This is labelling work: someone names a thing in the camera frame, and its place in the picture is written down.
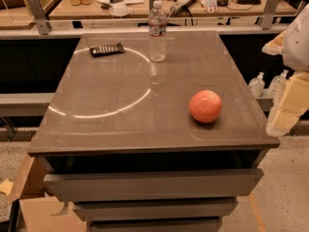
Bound small patterned box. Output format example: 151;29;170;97
201;0;217;13

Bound white power strip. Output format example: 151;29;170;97
170;0;195;15

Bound metal rail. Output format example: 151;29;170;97
0;15;295;39

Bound grey drawer cabinet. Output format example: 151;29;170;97
27;30;281;232

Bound clear bottle behind table left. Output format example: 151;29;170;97
248;72;265;98

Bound black chocolate bar wrapper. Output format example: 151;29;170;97
90;43;125;57

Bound clear plastic water bottle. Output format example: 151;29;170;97
148;0;167;62

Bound clear bottle behind table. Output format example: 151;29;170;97
268;70;289;96
248;72;265;98

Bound left metal bracket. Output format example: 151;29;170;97
27;0;51;35

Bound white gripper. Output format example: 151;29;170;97
262;4;309;137

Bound middle grey drawer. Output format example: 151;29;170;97
73;197;238;222

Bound metal bracket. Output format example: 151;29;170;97
259;0;280;30
27;0;51;35

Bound clear bottle behind table right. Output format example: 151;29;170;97
268;70;289;96

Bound wooden background desk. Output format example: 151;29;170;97
47;0;297;21

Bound bottom grey drawer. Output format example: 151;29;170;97
87;218;222;232

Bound right metal bracket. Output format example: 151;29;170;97
259;0;280;30

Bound red orange apple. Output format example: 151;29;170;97
189;90;222;123

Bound top grey drawer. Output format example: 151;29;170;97
43;169;263;202

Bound white bowl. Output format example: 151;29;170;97
109;4;130;17

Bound cardboard box on floor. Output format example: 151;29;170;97
8;154;87;232

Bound grey drawer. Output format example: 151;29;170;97
87;218;222;232
73;197;238;222
43;169;263;202

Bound yellow sticky note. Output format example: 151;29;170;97
0;179;14;196

